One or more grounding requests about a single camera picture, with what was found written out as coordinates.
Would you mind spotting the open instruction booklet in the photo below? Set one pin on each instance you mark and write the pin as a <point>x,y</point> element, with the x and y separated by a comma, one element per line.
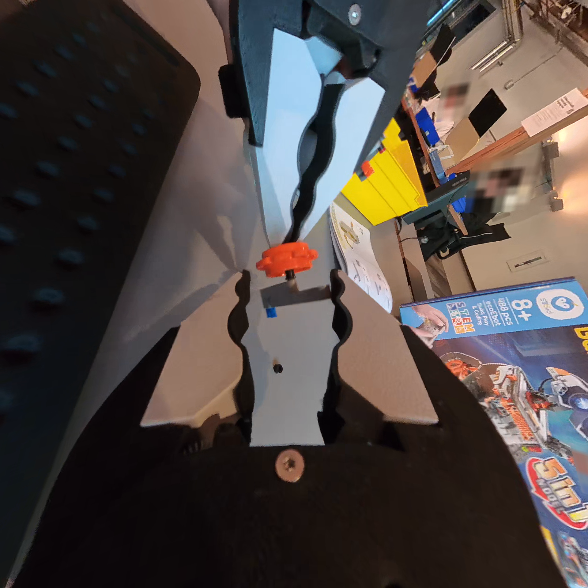
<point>363,266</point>

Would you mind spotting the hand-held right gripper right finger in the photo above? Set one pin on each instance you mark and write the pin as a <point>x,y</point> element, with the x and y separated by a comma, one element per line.
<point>386,367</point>

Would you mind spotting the dark grey flat device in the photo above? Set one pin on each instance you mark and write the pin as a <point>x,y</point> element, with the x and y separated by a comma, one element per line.
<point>436,197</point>

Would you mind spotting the orange gear wheel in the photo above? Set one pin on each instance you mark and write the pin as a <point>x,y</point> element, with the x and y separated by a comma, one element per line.
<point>285,259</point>

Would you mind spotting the blue robot kit box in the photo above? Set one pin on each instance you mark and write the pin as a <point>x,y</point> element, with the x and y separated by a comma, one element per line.
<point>505,367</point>

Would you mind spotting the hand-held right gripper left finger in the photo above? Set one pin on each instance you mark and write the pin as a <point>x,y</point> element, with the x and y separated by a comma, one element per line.
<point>193,367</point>

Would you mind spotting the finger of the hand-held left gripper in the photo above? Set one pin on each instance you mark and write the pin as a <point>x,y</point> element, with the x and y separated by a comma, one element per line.
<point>285,115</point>
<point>353,124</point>

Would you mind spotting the grey beam assembly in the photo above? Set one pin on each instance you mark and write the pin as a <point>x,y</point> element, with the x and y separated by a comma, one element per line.
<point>298,296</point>

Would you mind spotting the yellow plastic bin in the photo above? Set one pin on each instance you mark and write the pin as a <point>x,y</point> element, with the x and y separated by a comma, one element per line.
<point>386,183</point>

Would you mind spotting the white paper notice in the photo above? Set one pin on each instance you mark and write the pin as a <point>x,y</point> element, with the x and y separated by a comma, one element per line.
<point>556,112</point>

